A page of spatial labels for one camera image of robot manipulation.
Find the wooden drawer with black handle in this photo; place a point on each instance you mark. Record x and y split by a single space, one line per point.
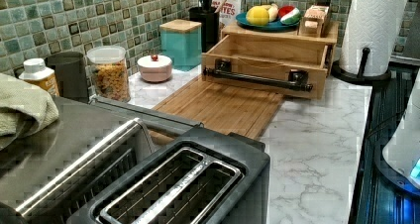
287 66

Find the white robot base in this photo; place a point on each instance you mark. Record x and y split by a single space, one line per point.
399 159

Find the wooden drawer cabinet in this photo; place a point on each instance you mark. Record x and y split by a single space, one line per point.
292 44

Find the bamboo cutting board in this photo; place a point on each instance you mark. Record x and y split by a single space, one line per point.
223 108

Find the pink lidded sugar bowl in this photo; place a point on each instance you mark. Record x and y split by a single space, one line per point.
155 68

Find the black two-slot toaster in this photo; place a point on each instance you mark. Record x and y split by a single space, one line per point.
202 177

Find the teal canister with wooden lid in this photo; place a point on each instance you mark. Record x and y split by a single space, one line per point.
181 41

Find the black utensil holder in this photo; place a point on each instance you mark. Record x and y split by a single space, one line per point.
206 15

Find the red and white food box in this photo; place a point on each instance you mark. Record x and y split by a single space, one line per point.
228 13

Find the yellow toy lemon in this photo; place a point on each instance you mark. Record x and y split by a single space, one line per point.
258 16

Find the clear jar with pasta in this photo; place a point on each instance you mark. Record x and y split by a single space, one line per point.
109 72

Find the teal plate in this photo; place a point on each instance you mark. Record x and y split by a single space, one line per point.
275 26

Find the beige toy fruit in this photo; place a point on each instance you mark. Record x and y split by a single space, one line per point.
272 10

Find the toy watermelon slice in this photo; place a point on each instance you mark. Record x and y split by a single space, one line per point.
289 15

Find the black paper towel holder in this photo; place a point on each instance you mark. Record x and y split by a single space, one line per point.
359 78

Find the dark grey cup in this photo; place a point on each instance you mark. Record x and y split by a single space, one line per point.
70 73

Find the white-lidded spice bottle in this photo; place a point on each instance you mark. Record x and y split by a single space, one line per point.
36 72

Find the green folded cloth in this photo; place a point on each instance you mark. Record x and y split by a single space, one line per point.
25 108

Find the white paper towel roll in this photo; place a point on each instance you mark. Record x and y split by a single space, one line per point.
372 24

